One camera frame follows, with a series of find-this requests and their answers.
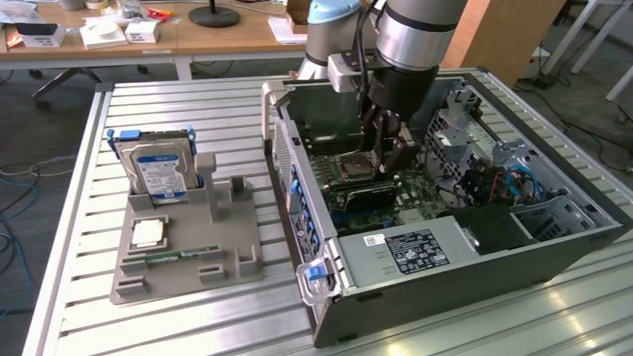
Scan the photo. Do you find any perforated metal disk bay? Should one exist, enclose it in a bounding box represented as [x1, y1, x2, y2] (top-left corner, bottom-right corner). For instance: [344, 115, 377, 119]
[424, 88, 498, 186]

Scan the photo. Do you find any white floor cable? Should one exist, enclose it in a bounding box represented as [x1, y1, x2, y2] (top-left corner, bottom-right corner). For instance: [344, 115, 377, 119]
[0, 154, 76, 178]

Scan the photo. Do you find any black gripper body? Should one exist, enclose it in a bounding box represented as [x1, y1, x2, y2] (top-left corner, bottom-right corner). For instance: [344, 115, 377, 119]
[368, 66, 440, 116]

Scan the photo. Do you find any black graphics card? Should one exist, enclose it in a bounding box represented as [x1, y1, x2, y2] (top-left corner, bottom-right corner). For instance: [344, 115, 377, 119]
[340, 184, 400, 213]

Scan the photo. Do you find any white paper stack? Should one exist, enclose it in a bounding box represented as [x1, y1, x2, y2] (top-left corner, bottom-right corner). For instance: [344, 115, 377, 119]
[268, 16, 309, 45]

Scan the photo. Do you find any wooden cabinet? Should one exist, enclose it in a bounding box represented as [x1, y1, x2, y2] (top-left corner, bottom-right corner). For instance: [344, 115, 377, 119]
[440, 0, 568, 87]

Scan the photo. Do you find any CPU socket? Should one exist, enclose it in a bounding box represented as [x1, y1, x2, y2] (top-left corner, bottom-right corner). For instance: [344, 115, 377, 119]
[334, 150, 377, 183]

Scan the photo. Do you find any grey plastic parts rack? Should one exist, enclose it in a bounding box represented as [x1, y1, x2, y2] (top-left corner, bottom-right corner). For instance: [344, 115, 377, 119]
[108, 152, 266, 306]

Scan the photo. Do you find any blue wire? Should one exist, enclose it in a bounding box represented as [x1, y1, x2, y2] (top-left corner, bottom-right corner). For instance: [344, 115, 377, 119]
[508, 164, 545, 204]

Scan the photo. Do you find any grey power supply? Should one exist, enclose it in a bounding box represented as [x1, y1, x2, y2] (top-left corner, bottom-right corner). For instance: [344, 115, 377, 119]
[337, 216, 480, 289]

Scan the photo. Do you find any white box round insert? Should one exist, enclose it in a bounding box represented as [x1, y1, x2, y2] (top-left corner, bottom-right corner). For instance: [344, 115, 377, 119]
[79, 20, 128, 51]

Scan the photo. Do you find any blue floor cable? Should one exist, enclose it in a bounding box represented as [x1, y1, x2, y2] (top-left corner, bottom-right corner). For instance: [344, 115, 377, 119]
[0, 177, 40, 317]

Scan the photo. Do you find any brown cardboard box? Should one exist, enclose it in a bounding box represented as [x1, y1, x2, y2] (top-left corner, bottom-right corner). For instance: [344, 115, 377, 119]
[285, 0, 312, 26]

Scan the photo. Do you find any green RAM stick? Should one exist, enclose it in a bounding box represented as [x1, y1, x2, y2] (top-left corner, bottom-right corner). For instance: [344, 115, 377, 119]
[121, 246, 220, 265]

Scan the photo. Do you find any wooden desk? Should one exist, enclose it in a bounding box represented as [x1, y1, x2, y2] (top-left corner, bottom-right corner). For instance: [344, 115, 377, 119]
[0, 0, 449, 81]

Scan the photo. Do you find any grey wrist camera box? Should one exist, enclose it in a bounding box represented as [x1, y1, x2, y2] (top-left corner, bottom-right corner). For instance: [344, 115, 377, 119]
[328, 53, 370, 94]

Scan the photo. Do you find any black office chair base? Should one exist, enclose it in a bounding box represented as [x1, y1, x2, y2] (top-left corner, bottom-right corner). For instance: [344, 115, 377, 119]
[28, 65, 151, 111]

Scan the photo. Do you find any dark grey PC case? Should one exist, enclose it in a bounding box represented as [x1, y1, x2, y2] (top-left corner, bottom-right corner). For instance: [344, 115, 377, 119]
[260, 66, 625, 349]

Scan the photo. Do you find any silver metal disk bay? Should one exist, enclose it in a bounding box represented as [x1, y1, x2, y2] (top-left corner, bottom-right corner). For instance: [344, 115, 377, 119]
[508, 195, 597, 244]

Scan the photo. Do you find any small white carton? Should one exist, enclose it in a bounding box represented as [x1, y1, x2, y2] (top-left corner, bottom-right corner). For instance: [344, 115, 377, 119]
[124, 21, 160, 45]

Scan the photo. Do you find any black camera cable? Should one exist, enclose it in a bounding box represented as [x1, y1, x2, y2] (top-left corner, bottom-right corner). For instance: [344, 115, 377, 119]
[354, 0, 388, 123]

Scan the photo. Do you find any orange wire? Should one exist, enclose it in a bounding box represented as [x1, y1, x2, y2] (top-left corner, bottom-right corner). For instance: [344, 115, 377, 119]
[488, 168, 508, 203]

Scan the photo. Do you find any white table frame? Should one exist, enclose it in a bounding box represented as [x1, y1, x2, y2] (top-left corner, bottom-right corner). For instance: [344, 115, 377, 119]
[541, 0, 633, 102]

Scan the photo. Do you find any hard disk in blue caddy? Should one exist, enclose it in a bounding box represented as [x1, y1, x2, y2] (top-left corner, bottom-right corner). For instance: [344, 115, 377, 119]
[105, 125, 205, 205]

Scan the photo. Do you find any white box black lid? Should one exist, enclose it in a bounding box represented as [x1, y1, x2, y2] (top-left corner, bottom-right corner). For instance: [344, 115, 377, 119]
[13, 22, 67, 48]

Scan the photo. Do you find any silver CPU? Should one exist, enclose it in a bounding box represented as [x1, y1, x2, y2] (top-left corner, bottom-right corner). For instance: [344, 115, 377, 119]
[129, 218, 168, 248]

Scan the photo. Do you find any black round lamp base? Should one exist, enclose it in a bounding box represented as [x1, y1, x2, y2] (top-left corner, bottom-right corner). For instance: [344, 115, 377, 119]
[188, 0, 243, 29]

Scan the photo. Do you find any green motherboard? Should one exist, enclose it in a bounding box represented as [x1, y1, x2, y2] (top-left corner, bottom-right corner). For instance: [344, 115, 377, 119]
[297, 124, 454, 237]

